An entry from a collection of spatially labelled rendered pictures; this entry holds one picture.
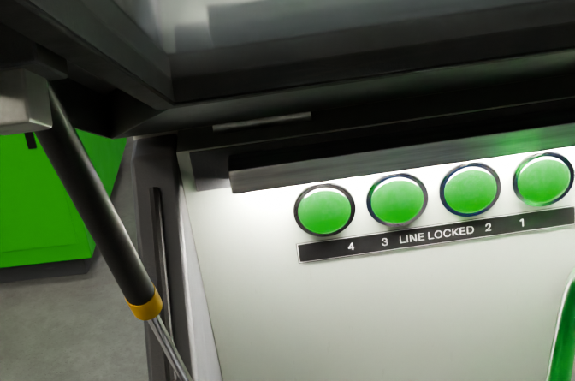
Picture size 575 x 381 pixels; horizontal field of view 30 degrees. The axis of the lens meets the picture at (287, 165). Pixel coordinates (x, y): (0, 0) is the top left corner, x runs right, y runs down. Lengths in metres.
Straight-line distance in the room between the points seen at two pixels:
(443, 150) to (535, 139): 0.07
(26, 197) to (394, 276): 2.48
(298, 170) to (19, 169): 2.50
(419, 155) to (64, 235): 2.61
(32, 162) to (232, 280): 2.38
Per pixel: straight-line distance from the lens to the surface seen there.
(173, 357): 0.72
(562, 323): 0.67
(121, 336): 3.18
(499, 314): 0.97
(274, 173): 0.83
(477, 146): 0.84
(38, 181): 3.30
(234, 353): 0.96
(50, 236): 3.39
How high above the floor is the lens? 1.83
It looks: 28 degrees down
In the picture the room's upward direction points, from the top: 9 degrees counter-clockwise
